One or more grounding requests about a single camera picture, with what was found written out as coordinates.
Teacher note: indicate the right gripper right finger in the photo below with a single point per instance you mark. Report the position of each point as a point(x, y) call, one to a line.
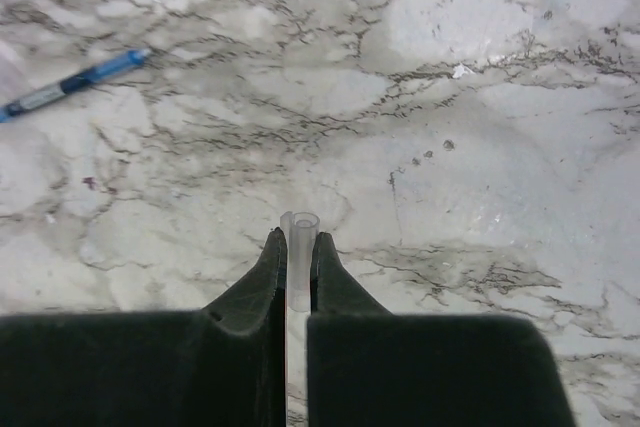
point(367, 366)

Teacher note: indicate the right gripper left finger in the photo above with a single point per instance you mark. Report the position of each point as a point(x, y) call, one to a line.
point(220, 365)

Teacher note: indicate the clear pen cap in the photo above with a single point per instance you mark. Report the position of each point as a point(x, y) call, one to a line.
point(301, 230)

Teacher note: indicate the blue pen cap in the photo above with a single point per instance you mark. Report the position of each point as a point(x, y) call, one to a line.
point(56, 91)

